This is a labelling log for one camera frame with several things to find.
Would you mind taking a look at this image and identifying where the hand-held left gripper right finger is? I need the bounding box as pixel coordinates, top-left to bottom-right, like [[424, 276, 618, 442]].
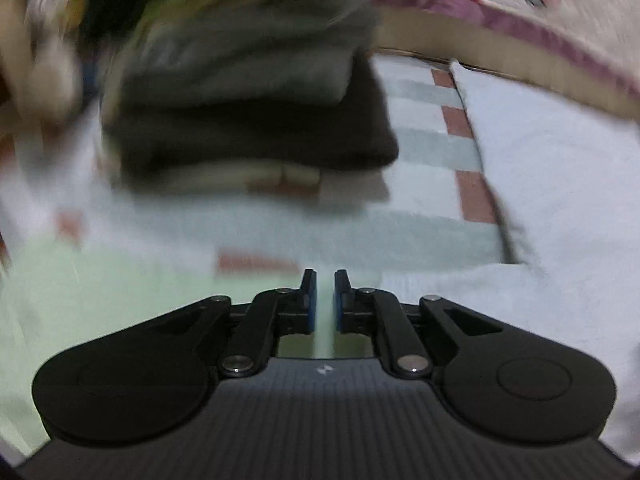
[[333, 268, 506, 380]]

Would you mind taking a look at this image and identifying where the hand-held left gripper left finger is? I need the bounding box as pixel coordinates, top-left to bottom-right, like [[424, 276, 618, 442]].
[[145, 268, 319, 380]]

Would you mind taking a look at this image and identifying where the light blue garment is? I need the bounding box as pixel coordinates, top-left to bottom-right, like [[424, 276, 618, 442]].
[[380, 57, 640, 461]]

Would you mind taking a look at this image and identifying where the striped checked blanket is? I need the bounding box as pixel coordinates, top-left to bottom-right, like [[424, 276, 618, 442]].
[[0, 55, 506, 273]]

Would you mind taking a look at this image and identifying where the cream folded garment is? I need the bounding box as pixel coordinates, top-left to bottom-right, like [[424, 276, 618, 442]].
[[150, 157, 391, 206]]

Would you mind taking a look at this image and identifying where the dark brown folded garment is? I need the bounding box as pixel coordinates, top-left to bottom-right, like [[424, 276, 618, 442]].
[[102, 52, 401, 193]]

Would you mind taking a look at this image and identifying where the light green quilt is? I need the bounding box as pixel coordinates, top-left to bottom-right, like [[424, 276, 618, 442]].
[[0, 235, 331, 456]]

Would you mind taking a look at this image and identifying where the grey-green folded garment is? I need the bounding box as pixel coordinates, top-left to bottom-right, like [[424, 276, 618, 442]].
[[120, 0, 383, 108]]

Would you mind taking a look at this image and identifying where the tan bed edge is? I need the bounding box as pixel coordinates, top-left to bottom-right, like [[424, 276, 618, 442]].
[[375, 15, 640, 126]]

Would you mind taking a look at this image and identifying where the beige cloth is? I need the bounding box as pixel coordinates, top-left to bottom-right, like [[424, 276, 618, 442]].
[[0, 0, 88, 126]]

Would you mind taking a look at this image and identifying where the cream quilted cover red print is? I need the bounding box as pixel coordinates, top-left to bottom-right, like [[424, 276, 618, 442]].
[[370, 0, 640, 121]]

